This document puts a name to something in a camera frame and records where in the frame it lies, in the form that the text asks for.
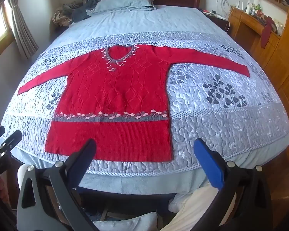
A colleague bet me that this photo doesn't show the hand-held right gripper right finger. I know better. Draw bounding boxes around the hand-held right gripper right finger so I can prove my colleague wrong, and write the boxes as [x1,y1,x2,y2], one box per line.
[193,138,273,231]

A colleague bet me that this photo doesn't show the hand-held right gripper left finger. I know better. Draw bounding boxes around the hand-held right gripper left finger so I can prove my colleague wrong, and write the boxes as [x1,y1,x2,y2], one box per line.
[16,138,97,231]

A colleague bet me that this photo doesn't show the red knitted sweater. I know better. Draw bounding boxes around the red knitted sweater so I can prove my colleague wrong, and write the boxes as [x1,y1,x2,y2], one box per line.
[17,44,250,162]

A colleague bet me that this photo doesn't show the white cloth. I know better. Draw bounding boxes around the white cloth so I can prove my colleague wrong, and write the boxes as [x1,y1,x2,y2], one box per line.
[169,180,237,231]

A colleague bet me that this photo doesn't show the bed with quilted cover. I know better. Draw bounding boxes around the bed with quilted cover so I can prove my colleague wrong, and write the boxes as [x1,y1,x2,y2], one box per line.
[1,30,289,177]

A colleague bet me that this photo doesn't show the dark wooden footboard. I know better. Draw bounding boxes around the dark wooden footboard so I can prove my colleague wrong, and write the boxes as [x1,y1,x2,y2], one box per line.
[72,185,208,213]

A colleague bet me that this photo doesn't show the white cushion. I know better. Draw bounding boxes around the white cushion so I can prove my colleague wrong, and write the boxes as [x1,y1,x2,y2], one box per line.
[93,212,159,231]

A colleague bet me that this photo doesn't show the beige curtain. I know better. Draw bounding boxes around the beige curtain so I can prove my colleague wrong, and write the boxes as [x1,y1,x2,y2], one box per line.
[7,0,39,59]

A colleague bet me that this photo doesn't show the light wooden cabinet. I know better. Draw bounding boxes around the light wooden cabinet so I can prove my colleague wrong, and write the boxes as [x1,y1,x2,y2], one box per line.
[228,6,289,151]

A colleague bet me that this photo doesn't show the brown crumpled cloth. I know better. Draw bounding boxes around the brown crumpled cloth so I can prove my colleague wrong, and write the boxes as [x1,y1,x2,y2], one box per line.
[52,4,74,27]

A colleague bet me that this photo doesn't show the dark wooden nightstand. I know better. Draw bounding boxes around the dark wooden nightstand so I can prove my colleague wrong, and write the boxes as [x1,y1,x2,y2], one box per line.
[200,8,232,34]

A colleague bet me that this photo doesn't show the dark red hanging cloth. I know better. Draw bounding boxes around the dark red hanging cloth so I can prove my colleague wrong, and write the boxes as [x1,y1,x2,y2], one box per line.
[260,16,275,49]

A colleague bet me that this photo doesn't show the dark clothing pile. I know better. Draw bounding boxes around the dark clothing pile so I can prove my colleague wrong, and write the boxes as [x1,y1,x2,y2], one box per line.
[71,0,98,23]

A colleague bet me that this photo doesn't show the light blue bed sheet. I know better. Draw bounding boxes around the light blue bed sheet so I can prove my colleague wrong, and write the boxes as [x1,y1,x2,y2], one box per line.
[54,5,233,194]

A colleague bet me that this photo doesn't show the light blue pillow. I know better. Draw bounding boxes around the light blue pillow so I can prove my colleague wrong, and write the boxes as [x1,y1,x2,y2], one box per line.
[85,0,156,14]

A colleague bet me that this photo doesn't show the hanging cables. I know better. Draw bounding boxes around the hanging cables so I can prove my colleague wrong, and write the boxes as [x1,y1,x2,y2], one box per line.
[215,0,232,20]

